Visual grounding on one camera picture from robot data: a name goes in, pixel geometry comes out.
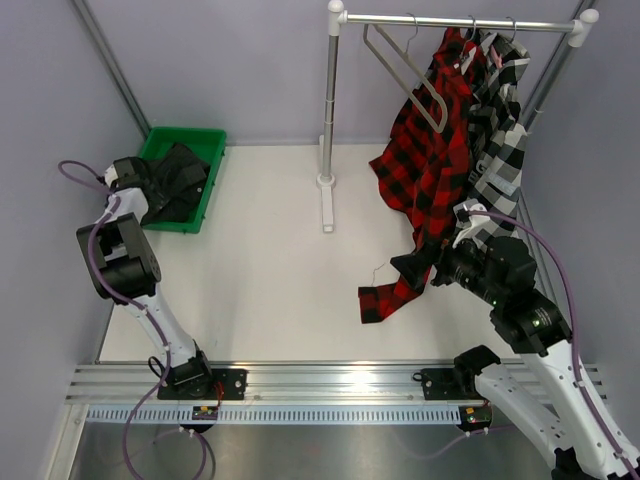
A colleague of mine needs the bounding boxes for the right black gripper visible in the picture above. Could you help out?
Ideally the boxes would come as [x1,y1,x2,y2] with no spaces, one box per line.
[390,225,505,306]

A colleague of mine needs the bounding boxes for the dark grey striped shirt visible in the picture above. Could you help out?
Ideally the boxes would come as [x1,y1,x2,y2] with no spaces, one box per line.
[143,143,210,226]

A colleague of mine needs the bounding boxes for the grey clothes hanger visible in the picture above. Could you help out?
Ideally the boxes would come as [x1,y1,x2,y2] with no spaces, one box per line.
[362,13,449,134]

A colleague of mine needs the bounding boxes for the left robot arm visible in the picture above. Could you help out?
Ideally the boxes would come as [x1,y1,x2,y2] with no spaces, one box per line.
[76,157,216,399]

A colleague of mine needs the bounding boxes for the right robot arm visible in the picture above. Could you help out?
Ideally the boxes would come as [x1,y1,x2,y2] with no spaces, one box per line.
[391,237,639,479]

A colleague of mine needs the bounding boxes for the red black plaid shirt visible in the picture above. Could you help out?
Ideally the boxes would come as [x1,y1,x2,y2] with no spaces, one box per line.
[358,28,485,324]

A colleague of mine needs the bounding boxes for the white black plaid shirt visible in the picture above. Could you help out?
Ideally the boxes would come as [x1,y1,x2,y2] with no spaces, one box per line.
[467,30,530,218]

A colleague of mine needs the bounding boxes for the red shirt hanger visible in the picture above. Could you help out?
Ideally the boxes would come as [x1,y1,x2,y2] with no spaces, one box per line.
[460,15,477,58]

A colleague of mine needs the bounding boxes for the plaid shirt hanger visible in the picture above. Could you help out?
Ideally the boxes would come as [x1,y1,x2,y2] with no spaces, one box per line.
[492,16,519,56]

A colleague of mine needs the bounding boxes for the green plastic tray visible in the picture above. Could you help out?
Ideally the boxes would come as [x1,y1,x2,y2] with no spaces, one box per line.
[139,127,226,234]

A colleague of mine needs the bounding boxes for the silver clothes rack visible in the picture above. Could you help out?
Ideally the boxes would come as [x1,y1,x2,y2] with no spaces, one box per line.
[316,1,599,234]

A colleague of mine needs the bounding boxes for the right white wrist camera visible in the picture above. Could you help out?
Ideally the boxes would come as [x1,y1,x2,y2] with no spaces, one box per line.
[451,199,489,249]

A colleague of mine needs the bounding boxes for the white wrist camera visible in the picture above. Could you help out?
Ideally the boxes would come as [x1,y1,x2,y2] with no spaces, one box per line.
[104,165,119,188]
[451,199,489,249]

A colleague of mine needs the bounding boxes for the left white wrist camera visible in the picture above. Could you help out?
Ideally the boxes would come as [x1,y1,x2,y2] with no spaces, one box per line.
[104,165,119,188]

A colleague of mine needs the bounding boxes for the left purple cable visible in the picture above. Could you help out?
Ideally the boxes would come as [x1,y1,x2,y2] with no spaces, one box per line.
[57,159,216,479]

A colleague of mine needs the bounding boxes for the purple cable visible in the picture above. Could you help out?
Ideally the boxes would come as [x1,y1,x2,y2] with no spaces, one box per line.
[467,209,634,480]
[57,159,216,479]

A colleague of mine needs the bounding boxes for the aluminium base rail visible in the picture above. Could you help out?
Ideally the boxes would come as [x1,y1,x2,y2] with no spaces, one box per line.
[64,360,609,405]

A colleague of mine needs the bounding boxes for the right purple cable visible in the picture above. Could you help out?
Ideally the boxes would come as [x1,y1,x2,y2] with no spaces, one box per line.
[467,209,634,480]

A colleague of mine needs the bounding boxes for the white slotted cable duct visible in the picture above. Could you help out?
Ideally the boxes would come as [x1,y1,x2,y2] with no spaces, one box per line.
[87,404,462,425]

